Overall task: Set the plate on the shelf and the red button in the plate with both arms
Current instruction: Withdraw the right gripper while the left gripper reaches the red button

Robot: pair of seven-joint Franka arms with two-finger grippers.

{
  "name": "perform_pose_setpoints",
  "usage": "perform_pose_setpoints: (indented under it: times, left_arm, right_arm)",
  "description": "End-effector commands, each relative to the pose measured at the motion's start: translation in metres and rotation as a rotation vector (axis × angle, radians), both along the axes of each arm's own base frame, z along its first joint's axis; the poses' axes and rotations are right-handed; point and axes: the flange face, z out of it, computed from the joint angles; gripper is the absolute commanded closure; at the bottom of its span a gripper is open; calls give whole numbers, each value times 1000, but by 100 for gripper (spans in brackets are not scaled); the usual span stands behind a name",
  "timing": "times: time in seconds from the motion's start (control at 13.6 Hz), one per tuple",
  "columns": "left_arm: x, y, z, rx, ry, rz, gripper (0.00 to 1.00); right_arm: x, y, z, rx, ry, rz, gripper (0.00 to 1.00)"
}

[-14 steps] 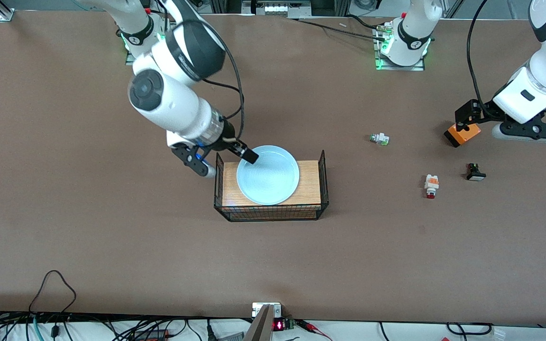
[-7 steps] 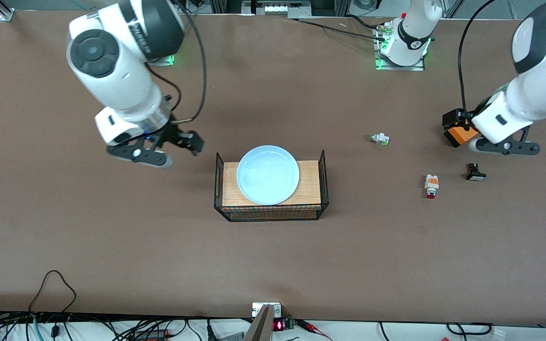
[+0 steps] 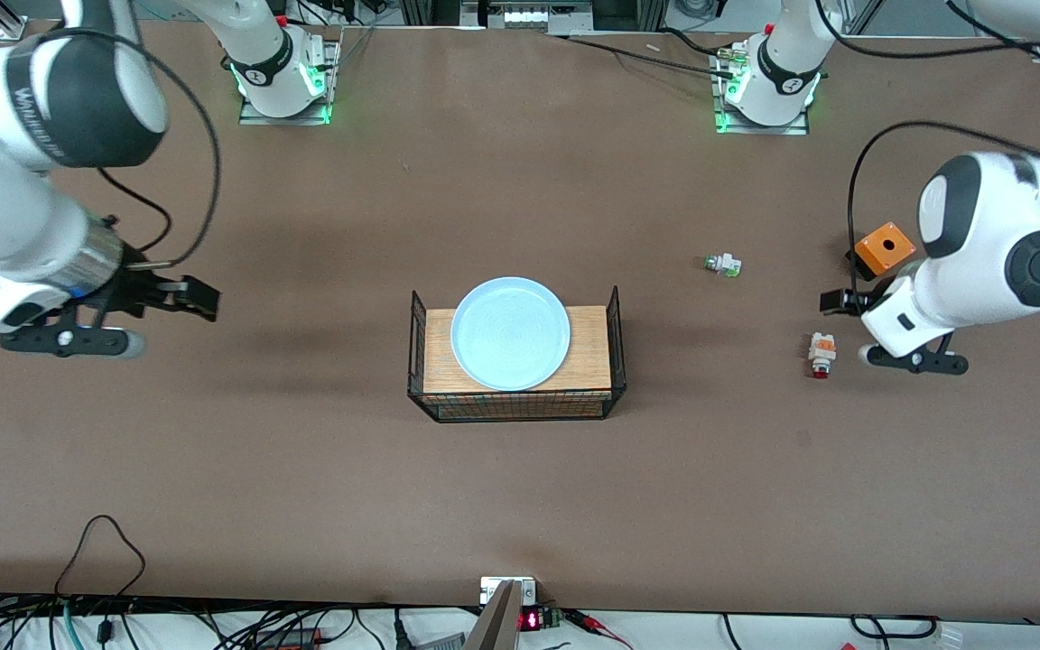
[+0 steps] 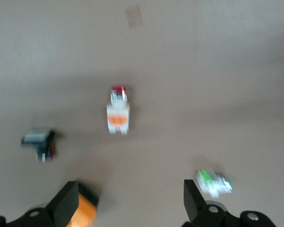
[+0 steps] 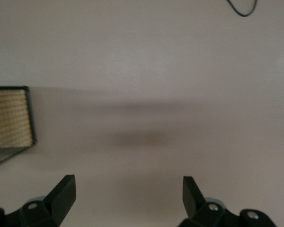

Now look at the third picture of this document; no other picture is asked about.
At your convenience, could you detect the black left camera bracket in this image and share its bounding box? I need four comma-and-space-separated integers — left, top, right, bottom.
870, 332, 970, 376

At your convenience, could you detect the aluminium frame structure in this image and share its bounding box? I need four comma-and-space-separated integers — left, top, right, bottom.
399, 0, 667, 35

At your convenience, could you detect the black cable on table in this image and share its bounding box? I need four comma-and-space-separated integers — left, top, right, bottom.
563, 34, 739, 75

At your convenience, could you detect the red push button switch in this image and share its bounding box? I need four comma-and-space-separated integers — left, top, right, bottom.
807, 332, 839, 380

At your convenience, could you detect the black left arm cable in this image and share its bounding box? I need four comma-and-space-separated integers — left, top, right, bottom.
847, 120, 1040, 295

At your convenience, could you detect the red black clip lead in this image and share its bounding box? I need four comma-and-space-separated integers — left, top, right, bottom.
565, 609, 635, 650

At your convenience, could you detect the light blue plate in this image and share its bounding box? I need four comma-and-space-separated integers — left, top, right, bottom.
450, 276, 571, 392

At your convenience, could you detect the black cable coil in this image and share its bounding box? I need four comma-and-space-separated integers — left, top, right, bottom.
849, 614, 942, 640

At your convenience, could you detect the grey camera mount pole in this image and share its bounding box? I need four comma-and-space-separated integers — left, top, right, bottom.
464, 580, 523, 650

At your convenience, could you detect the black wire basket wooden base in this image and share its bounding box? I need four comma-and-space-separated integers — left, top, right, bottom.
407, 285, 627, 423

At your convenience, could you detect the black camera bracket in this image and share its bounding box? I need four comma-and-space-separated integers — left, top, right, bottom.
0, 298, 125, 359
870, 332, 970, 376

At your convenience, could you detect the silver camera mount bracket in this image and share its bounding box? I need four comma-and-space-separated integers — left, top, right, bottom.
480, 576, 537, 606

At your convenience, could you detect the black looped cable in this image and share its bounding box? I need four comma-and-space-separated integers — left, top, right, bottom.
54, 515, 147, 602

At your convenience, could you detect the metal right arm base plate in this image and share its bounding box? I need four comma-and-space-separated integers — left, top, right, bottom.
238, 38, 342, 126

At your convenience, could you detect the black right camera bracket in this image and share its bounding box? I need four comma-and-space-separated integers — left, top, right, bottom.
0, 298, 125, 359

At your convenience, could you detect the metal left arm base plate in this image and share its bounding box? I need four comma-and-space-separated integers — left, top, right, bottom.
712, 43, 812, 135

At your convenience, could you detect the orange button enclosure box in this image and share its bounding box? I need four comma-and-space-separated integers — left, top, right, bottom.
848, 221, 918, 280

